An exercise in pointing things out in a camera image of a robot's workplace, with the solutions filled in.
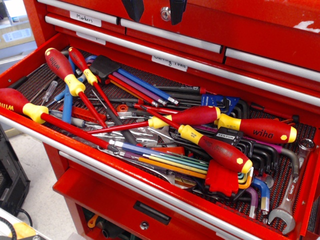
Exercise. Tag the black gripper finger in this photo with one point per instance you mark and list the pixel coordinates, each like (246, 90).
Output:
(134, 8)
(177, 9)

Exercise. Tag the slim red yellow screwdriver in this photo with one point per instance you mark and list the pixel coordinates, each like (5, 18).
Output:
(79, 60)

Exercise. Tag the silver cabinet lock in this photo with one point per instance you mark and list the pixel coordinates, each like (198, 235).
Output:
(165, 13)

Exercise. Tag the white cutting tools label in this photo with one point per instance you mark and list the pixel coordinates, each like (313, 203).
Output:
(169, 63)

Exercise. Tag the white Markers label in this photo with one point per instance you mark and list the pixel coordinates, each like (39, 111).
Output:
(85, 19)

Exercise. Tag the red yellow wiha screwdriver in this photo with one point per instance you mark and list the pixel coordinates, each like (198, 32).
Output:
(262, 129)
(60, 65)

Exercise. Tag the blue hex key holder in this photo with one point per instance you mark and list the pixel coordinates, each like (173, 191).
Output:
(225, 103)

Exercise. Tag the red yellow screwdriver centre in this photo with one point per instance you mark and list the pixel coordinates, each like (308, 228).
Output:
(198, 115)

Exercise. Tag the large blue hex key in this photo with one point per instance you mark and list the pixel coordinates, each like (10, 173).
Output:
(67, 105)

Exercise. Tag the red tool chest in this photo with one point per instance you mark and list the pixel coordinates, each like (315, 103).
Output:
(267, 52)

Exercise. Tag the red bit holder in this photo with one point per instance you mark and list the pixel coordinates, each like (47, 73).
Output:
(87, 115)

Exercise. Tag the black Tekton hex key holder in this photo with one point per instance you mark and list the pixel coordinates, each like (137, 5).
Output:
(229, 136)

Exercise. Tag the red yellow Wiha screwdriver right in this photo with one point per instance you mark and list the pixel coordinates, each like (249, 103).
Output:
(262, 129)

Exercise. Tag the red yellow screwdriver front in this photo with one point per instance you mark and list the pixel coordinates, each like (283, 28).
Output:
(225, 154)

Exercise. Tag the large red yellow screwdriver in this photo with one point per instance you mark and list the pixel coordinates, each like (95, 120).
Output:
(13, 100)

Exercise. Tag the red hex key holder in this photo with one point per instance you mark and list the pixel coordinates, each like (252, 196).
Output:
(221, 179)

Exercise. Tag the blue L hex key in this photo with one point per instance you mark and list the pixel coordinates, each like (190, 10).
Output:
(264, 194)

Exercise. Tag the purple L hex key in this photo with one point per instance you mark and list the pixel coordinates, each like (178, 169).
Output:
(253, 202)

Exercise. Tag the black box on floor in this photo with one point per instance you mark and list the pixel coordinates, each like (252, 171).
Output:
(14, 183)

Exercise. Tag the silver combination wrench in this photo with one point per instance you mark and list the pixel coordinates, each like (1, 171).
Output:
(285, 210)

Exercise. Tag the small clear handle screwdriver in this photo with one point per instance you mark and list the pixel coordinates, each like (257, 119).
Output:
(50, 90)

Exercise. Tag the black handle drawer pull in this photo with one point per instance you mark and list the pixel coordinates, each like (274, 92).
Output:
(152, 212)

